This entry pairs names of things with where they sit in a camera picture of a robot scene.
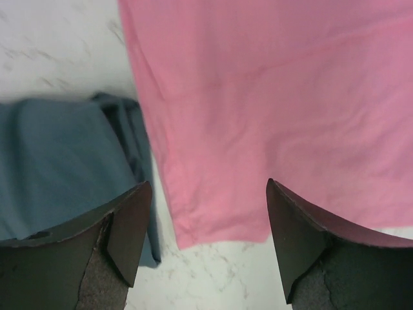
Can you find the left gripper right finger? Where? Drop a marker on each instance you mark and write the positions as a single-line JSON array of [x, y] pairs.
[[328, 262]]

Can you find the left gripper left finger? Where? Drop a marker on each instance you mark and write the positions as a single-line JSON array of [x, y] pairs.
[[89, 262]]

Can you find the pink t shirt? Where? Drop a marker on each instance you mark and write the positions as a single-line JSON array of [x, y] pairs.
[[316, 95]]

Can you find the folded dark blue t shirt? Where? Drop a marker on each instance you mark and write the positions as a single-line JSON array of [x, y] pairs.
[[61, 159]]

